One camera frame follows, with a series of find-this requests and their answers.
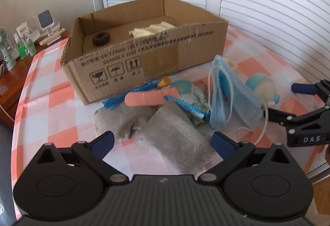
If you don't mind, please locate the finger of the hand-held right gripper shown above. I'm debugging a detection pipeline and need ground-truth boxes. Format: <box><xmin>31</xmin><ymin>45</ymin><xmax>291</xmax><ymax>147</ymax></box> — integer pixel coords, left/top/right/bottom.
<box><xmin>291</xmin><ymin>78</ymin><xmax>330</xmax><ymax>108</ymax></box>
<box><xmin>263</xmin><ymin>105</ymin><xmax>330</xmax><ymax>130</ymax></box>

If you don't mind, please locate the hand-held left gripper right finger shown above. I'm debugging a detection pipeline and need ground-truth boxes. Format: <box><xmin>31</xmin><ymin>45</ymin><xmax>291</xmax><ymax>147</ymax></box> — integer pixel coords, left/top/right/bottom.
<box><xmin>197</xmin><ymin>131</ymin><xmax>290</xmax><ymax>182</ymax></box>

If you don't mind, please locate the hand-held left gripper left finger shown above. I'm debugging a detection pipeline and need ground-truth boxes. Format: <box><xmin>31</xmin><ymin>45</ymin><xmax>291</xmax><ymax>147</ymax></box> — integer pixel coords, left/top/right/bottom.
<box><xmin>36</xmin><ymin>131</ymin><xmax>128</xmax><ymax>185</ymax></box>

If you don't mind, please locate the grey fleece cloth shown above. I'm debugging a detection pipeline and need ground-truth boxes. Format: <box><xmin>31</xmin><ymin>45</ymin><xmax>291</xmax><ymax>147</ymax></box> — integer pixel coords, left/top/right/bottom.
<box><xmin>92</xmin><ymin>106</ymin><xmax>158</xmax><ymax>142</ymax></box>
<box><xmin>134</xmin><ymin>100</ymin><xmax>217</xmax><ymax>176</ymax></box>

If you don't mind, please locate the blue and cream plush toy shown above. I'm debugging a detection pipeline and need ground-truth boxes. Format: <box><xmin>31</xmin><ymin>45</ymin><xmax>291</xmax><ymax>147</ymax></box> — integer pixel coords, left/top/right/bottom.
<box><xmin>245</xmin><ymin>73</ymin><xmax>281</xmax><ymax>106</ymax></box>

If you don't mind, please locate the blue tassel cord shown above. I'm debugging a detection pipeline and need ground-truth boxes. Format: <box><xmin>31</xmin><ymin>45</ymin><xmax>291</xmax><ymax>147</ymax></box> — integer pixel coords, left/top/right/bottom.
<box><xmin>102</xmin><ymin>81</ymin><xmax>210</xmax><ymax>121</ymax></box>

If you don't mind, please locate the blue face mask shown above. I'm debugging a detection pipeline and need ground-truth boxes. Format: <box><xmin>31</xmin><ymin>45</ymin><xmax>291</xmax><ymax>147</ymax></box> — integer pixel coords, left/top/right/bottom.
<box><xmin>208</xmin><ymin>55</ymin><xmax>271</xmax><ymax>146</ymax></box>

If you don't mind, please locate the light blue embroidered sachet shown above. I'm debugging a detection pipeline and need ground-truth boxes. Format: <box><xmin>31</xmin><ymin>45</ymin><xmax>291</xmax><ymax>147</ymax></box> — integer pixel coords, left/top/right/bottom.
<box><xmin>167</xmin><ymin>79</ymin><xmax>210</xmax><ymax>127</ymax></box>

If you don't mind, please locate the pink adhesive bandage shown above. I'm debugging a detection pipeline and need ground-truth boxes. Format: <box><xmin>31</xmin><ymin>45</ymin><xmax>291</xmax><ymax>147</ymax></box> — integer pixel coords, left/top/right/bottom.
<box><xmin>124</xmin><ymin>88</ymin><xmax>179</xmax><ymax>107</ymax></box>

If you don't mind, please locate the cardboard box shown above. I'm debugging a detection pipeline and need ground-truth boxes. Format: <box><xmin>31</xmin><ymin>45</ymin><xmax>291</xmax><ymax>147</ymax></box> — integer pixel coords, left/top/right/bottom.
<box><xmin>60</xmin><ymin>0</ymin><xmax>229</xmax><ymax>106</ymax></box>

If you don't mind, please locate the orange checked tablecloth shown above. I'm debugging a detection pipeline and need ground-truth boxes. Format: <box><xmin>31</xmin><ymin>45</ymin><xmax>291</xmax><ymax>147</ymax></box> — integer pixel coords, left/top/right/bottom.
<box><xmin>12</xmin><ymin>26</ymin><xmax>330</xmax><ymax>216</ymax></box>

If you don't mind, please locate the black hair scrunchie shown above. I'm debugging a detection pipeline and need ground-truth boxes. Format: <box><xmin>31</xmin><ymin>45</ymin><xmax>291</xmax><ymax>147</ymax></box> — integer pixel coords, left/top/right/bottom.
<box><xmin>92</xmin><ymin>32</ymin><xmax>111</xmax><ymax>46</ymax></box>

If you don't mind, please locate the wooden nightstand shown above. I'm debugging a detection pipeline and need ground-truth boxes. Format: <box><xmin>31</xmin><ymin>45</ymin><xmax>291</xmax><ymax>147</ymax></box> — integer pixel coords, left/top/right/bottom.
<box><xmin>0</xmin><ymin>30</ymin><xmax>70</xmax><ymax>128</ymax></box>

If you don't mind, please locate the cream cloth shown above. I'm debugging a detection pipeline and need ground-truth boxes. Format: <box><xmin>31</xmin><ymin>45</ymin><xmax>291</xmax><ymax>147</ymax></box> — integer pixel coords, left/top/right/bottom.
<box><xmin>128</xmin><ymin>21</ymin><xmax>178</xmax><ymax>39</ymax></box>

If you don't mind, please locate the green bottle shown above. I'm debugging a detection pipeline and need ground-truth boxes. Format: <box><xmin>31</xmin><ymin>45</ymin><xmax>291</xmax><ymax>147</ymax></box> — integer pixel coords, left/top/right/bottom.
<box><xmin>15</xmin><ymin>41</ymin><xmax>29</xmax><ymax>59</ymax></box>

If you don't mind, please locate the white cosmetic tube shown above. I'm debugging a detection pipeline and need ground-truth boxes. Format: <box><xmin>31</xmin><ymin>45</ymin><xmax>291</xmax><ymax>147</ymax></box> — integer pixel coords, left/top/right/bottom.
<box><xmin>16</xmin><ymin>22</ymin><xmax>37</xmax><ymax>57</ymax></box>

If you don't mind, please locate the white phone stand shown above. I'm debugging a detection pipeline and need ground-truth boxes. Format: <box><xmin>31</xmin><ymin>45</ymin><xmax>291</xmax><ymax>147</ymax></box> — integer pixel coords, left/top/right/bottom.
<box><xmin>32</xmin><ymin>10</ymin><xmax>65</xmax><ymax>38</ymax></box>

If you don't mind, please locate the green desk fan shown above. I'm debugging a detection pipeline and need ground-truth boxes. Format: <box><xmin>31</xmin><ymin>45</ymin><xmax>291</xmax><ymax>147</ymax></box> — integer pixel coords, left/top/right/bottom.
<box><xmin>0</xmin><ymin>28</ymin><xmax>17</xmax><ymax>71</ymax></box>

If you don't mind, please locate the white power cable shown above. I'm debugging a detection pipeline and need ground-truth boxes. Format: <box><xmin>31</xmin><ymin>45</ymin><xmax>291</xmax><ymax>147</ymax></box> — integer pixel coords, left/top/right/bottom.
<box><xmin>0</xmin><ymin>103</ymin><xmax>15</xmax><ymax>124</ymax></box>

